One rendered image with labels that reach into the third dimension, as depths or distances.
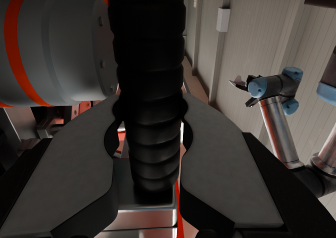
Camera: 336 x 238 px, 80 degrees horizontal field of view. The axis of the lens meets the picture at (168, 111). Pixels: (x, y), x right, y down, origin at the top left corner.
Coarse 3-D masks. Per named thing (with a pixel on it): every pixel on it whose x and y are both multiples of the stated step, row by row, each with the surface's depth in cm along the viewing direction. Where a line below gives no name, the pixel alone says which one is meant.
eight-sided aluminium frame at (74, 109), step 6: (48, 108) 48; (54, 108) 49; (60, 108) 52; (66, 108) 48; (72, 108) 49; (48, 114) 48; (54, 114) 49; (60, 114) 51; (66, 114) 48; (72, 114) 49; (60, 120) 51; (66, 120) 48
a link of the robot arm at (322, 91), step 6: (330, 60) 51; (330, 66) 51; (324, 72) 53; (330, 72) 51; (324, 78) 53; (330, 78) 51; (318, 84) 56; (324, 84) 52; (330, 84) 51; (318, 90) 55; (324, 90) 53; (330, 90) 51; (318, 96) 55; (324, 96) 53; (330, 96) 51; (330, 102) 52
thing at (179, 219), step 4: (120, 132) 396; (124, 132) 396; (120, 136) 398; (176, 180) 321; (176, 184) 315; (176, 188) 309; (176, 192) 303; (176, 196) 297; (180, 216) 271; (180, 220) 267; (180, 224) 262; (176, 228) 258; (180, 228) 258; (176, 232) 254; (180, 232) 254; (176, 236) 250; (180, 236) 250
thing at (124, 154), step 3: (123, 141) 27; (123, 144) 26; (126, 144) 26; (123, 147) 26; (126, 147) 26; (123, 150) 25; (126, 150) 25; (123, 153) 25; (126, 153) 25; (120, 156) 25; (123, 156) 25; (126, 156) 25
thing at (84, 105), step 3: (81, 102) 55; (84, 102) 57; (87, 102) 59; (81, 105) 55; (84, 105) 57; (87, 105) 59; (63, 108) 52; (78, 108) 53; (81, 108) 54; (84, 108) 57; (87, 108) 59; (63, 111) 52; (78, 111) 53; (81, 111) 54; (63, 114) 52; (78, 114) 53; (63, 117) 52
